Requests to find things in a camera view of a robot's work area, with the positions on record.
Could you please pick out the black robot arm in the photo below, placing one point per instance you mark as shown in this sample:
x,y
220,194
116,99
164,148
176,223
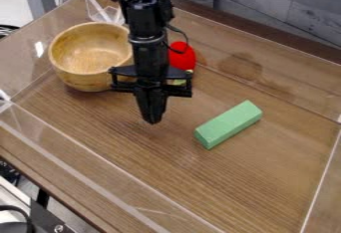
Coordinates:
x,y
148,18

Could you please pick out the black metal table leg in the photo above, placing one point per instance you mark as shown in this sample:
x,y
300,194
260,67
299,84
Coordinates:
x,y
43,198

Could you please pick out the clear acrylic corner bracket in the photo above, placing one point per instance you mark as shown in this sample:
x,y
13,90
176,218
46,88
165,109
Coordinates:
x,y
105,14

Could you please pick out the brown wooden bowl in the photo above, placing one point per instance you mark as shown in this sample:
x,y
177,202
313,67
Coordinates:
x,y
85,51

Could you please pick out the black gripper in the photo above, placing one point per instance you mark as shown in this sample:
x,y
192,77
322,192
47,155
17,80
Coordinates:
x,y
174,84

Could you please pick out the green foam stick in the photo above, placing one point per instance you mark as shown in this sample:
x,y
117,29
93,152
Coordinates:
x,y
228,124

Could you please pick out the clear acrylic enclosure wall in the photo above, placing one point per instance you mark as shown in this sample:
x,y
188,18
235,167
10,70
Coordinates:
x,y
144,178

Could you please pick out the red toy strawberry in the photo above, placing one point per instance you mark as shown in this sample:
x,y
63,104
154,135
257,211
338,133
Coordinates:
x,y
182,56

